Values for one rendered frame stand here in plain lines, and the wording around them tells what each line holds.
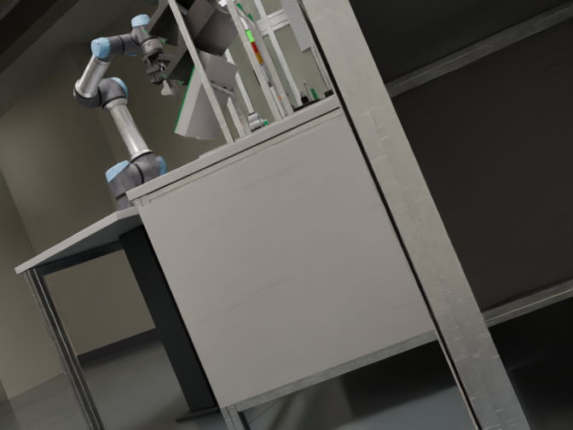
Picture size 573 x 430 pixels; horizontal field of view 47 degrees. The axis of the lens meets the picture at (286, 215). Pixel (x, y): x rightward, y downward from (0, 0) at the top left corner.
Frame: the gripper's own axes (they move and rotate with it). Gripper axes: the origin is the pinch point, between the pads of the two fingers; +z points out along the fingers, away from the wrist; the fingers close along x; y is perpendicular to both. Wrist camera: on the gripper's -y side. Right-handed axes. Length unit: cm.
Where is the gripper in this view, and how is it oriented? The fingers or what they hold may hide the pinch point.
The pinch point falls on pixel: (178, 96)
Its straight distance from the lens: 268.9
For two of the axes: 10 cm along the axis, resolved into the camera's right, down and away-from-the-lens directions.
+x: -1.9, 0.5, -9.8
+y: -9.0, 3.9, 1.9
